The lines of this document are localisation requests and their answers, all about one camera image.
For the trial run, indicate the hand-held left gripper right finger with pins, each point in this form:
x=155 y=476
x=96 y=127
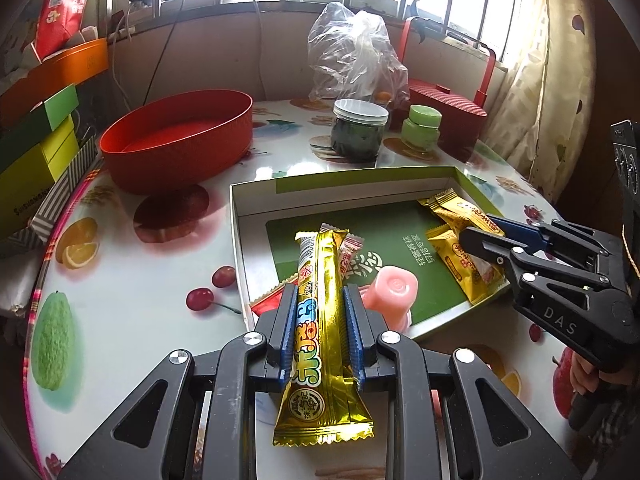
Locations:
x=352 y=337

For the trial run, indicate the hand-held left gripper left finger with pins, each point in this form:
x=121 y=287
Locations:
x=287 y=332

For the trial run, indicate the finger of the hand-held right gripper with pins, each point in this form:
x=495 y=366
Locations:
x=515 y=230
x=492 y=247

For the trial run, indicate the long gold snack bar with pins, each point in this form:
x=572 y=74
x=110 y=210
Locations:
x=325 y=340

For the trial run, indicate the yellow snack packet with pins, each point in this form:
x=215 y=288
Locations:
x=470 y=270
x=460 y=207

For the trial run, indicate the pink jelly cup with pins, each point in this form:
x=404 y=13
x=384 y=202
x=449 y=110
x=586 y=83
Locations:
x=395 y=292

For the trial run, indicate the green cardboard box tray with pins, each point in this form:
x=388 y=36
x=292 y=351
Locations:
x=400 y=240

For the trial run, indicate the person's right forearm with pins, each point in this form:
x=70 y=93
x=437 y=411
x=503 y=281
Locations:
x=605 y=425

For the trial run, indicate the person's right hand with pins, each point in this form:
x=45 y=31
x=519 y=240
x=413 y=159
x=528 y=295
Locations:
x=582 y=375

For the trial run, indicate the red black snack packet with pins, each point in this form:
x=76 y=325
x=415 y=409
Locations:
x=267 y=302

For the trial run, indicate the pink candy packet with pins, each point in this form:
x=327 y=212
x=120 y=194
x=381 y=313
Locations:
x=352 y=255

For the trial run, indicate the small green jar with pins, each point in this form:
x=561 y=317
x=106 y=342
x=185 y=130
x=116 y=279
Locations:
x=422 y=127

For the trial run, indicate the patterned curtain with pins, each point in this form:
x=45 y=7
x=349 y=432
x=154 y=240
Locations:
x=545 y=85

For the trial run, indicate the white lid clear jar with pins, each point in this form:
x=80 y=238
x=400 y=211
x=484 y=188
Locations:
x=359 y=132

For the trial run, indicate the red oval bowl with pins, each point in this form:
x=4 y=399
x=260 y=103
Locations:
x=175 y=135

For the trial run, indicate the clear plastic bag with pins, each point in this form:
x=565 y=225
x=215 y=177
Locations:
x=350 y=55

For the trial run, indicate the yellow green box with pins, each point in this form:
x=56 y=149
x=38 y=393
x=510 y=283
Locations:
x=35 y=180

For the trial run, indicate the dark green box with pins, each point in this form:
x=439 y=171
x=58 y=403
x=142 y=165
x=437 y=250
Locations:
x=35 y=130

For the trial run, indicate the orange box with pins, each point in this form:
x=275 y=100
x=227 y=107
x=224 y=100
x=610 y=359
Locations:
x=55 y=80

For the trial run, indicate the red snack bag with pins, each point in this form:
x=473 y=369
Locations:
x=62 y=5

